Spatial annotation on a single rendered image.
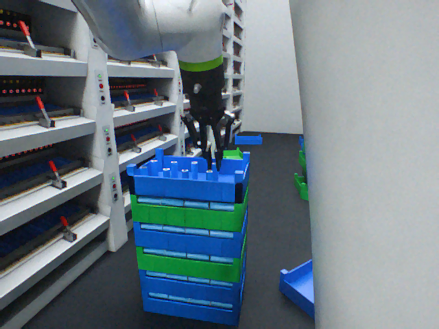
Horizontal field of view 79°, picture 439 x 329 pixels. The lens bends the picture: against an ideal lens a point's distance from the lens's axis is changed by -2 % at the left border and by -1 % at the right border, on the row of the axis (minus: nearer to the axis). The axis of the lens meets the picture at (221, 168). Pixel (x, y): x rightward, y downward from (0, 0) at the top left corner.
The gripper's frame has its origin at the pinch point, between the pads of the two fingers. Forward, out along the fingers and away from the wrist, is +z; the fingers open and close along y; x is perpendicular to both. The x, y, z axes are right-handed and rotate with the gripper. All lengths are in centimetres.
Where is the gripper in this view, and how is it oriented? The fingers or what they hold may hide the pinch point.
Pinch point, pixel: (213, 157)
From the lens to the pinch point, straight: 72.8
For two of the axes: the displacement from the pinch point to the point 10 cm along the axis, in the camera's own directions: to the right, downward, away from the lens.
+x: 1.7, -6.8, 7.1
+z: 0.8, 7.3, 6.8
